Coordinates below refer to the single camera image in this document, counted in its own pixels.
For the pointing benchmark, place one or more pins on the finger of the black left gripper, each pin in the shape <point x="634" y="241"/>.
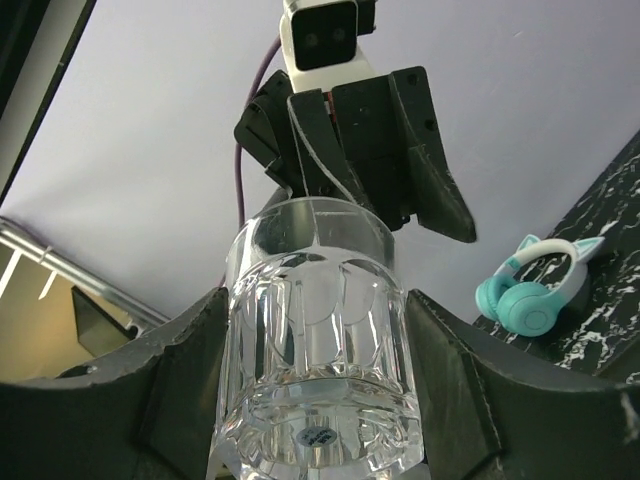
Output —
<point x="312" y="123"/>
<point x="436" y="199"/>

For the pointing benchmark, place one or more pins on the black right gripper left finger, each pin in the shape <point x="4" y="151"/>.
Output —
<point x="144" y="411"/>

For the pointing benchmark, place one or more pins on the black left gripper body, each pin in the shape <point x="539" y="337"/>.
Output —
<point x="363" y="118"/>

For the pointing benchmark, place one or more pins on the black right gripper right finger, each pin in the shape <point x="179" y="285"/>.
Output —
<point x="492" y="411"/>

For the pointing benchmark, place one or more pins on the clear drinking glass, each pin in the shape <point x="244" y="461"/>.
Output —
<point x="317" y="379"/>

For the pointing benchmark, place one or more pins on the teal cat ear headphones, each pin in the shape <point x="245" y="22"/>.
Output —
<point x="531" y="309"/>

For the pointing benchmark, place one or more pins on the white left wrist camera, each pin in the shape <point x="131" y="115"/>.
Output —
<point x="319" y="42"/>

